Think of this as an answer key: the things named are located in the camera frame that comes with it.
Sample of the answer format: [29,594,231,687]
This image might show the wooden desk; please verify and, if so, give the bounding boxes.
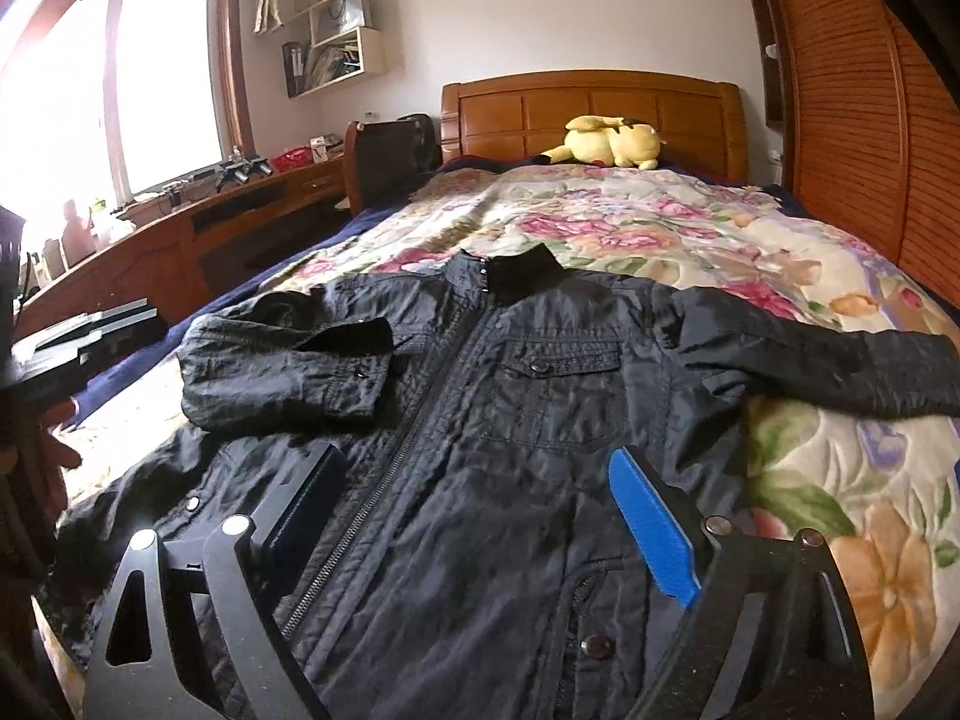
[14,158,345,338]

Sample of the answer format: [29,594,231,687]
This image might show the yellow plush toy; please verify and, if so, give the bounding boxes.
[539,115,664,171]

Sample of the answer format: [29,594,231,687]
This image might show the floral bed blanket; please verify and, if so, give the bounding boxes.
[68,163,958,718]

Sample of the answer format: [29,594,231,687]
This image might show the wooden louvered wardrobe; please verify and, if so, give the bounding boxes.
[766,0,958,302]

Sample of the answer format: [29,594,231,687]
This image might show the wooden headboard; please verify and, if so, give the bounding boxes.
[439,68,751,185]

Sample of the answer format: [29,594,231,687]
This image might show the dark chair at desk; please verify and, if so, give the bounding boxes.
[342,114,441,216]

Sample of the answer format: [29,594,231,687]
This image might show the person's left hand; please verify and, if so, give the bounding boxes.
[37,398,82,525]

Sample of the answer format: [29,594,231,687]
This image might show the red basket on desk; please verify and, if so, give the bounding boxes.
[270,145,314,172]

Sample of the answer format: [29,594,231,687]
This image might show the window with wooden frame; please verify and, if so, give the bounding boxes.
[2,0,252,250]

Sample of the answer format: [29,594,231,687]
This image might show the white wall shelf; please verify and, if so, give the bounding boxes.
[283,0,387,99]

